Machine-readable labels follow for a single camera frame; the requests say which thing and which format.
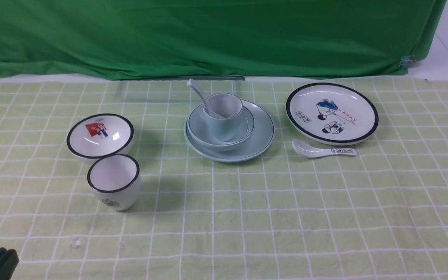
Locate light blue bowl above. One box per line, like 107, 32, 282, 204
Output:
188, 105, 255, 151

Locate plain white ceramic spoon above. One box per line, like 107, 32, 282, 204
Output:
186, 79, 224, 119

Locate light blue cup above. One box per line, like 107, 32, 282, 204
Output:
203, 93, 244, 141

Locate white cup black rim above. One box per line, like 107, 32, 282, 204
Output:
87, 154, 142, 211

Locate white bowl black rim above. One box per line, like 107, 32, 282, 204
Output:
66, 113, 135, 164

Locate green backdrop cloth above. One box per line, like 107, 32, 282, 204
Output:
0, 0, 446, 80

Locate light blue plate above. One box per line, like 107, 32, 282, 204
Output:
183, 100, 275, 163

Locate white plate black rim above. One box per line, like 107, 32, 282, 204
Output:
285, 82, 379, 146

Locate green checked tablecloth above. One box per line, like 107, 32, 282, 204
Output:
0, 77, 448, 280

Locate clear clip on backdrop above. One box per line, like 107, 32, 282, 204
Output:
398, 55, 417, 70

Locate white spoon printed handle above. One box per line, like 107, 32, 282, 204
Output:
292, 140, 358, 158

